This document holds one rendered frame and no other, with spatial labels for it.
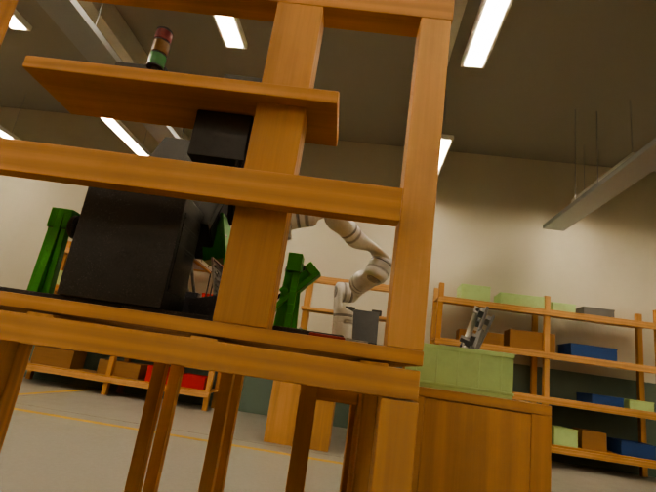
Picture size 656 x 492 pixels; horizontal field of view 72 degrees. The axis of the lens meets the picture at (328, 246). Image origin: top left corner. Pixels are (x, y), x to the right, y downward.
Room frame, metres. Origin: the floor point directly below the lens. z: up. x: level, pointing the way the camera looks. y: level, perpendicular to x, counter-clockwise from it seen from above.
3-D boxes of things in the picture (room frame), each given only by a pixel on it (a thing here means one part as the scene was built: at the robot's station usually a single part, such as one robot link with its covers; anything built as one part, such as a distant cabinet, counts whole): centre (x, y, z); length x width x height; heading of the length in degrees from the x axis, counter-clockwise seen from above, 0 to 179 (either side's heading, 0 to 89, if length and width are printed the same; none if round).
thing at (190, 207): (1.36, 0.58, 1.07); 0.30 x 0.18 x 0.34; 87
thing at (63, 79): (1.23, 0.47, 1.52); 0.90 x 0.25 x 0.04; 87
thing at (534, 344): (6.39, -3.18, 1.12); 3.01 x 0.54 x 2.23; 85
